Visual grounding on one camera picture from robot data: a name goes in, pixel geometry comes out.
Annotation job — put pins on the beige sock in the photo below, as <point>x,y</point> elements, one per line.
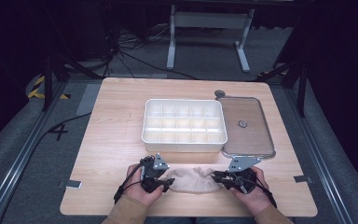
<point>192,180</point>

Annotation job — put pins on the grey tape piece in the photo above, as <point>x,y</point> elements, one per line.
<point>72,184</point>
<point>303,179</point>

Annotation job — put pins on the white compartment storage box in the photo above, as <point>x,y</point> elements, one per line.
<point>183,124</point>

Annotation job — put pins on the yellow and black floor tape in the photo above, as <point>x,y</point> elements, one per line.
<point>35,91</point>

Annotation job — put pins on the person's left hand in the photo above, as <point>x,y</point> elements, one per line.
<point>136,189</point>

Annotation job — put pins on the white metal table frame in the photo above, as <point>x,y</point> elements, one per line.
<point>209,20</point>

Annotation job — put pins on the clear lid with metal rim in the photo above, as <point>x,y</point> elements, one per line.
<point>245,137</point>

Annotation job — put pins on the person's right hand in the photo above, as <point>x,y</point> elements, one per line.
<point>258,196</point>

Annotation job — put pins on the grey floor tape strip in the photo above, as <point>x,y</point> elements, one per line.
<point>88,99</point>

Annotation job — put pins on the small round grey disc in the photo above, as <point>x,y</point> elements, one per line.
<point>219,93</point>

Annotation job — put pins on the black tape floor mark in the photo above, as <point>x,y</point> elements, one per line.
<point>59,131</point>

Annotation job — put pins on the black tripod stand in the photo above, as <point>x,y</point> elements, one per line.
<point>301,84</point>
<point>48,81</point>

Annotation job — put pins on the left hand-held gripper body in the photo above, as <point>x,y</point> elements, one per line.
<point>150,171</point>

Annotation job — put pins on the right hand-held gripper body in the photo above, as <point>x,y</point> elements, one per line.
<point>240,180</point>

